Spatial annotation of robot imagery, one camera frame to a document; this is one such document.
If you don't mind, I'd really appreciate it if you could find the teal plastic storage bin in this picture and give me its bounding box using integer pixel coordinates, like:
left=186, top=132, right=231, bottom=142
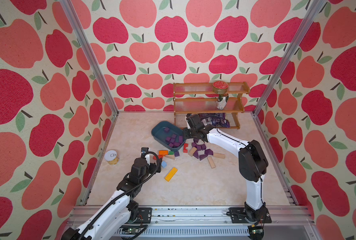
left=151, top=121, right=186, bottom=152

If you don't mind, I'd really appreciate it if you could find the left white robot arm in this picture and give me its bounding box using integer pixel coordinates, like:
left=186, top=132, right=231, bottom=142
left=61, top=148, right=162, bottom=240

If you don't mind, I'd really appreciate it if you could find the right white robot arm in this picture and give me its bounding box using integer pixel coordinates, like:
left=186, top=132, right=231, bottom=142
left=183, top=114, right=269, bottom=224

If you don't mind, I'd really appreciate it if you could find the orange block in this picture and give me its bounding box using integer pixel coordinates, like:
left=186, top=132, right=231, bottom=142
left=159, top=150, right=169, bottom=156

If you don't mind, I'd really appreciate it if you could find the yellow long block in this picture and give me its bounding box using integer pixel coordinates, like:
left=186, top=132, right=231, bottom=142
left=165, top=167, right=178, bottom=182

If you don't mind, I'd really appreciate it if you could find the red arch block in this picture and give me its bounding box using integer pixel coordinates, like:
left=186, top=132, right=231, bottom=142
left=183, top=143, right=189, bottom=153

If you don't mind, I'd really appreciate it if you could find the natural wood short block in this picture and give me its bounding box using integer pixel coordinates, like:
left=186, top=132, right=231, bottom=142
left=188, top=147, right=197, bottom=157

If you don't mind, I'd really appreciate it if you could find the purple snack bag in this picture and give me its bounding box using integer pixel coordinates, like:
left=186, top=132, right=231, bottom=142
left=199, top=113, right=230, bottom=128

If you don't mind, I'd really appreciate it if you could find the purple prism block right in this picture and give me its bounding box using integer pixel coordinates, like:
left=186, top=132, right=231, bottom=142
left=205, top=149, right=214, bottom=156

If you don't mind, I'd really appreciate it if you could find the purple triangle block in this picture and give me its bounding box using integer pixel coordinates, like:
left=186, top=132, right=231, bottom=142
left=199, top=154, right=208, bottom=161

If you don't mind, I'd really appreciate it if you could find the wooden three-tier shelf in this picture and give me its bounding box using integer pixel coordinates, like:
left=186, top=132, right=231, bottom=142
left=173, top=82, right=250, bottom=129

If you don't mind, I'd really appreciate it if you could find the natural wood flat block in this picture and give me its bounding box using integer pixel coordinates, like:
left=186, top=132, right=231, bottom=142
left=213, top=153, right=226, bottom=159

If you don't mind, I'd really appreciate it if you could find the natural wood long block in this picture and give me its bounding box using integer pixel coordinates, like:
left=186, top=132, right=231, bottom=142
left=207, top=157, right=216, bottom=169

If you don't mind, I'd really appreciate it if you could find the yellow tin can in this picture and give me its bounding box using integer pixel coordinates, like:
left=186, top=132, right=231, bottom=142
left=104, top=150, right=119, bottom=165

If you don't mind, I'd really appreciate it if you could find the red round tin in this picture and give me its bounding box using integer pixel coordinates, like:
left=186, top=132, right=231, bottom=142
left=212, top=81, right=229, bottom=95

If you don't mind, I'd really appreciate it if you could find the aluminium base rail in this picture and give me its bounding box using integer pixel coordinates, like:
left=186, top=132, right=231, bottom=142
left=60, top=205, right=317, bottom=240

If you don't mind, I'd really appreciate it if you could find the left aluminium frame post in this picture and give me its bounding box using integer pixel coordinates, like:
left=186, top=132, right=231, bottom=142
left=60, top=0, right=119, bottom=117

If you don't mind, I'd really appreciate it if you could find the aluminium frame post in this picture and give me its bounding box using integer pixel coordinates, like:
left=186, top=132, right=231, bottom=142
left=60, top=0, right=119, bottom=117
left=252, top=0, right=327, bottom=119

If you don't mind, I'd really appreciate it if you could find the right aluminium frame post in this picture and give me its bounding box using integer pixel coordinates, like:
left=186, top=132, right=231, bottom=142
left=252, top=0, right=327, bottom=119

